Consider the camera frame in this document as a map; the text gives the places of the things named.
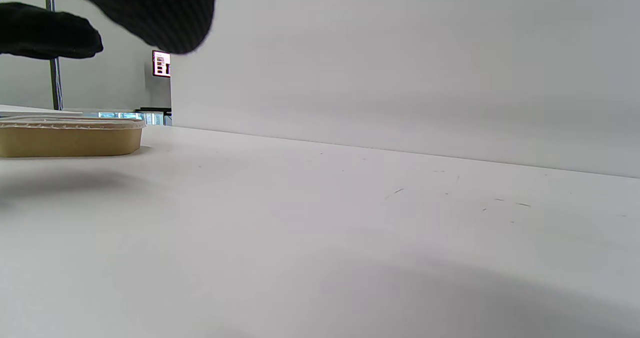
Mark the grey metal pole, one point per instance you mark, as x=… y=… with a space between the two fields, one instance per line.
x=56 y=85

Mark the brown paper takeout box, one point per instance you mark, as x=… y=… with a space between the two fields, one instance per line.
x=70 y=143

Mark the lit wall screen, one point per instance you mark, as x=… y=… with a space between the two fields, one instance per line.
x=161 y=65

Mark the white backdrop board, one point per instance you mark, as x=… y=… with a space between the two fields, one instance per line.
x=400 y=68

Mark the brown paper food container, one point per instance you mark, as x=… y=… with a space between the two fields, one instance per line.
x=75 y=123

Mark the person's right hand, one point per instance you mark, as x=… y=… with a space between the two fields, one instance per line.
x=150 y=8

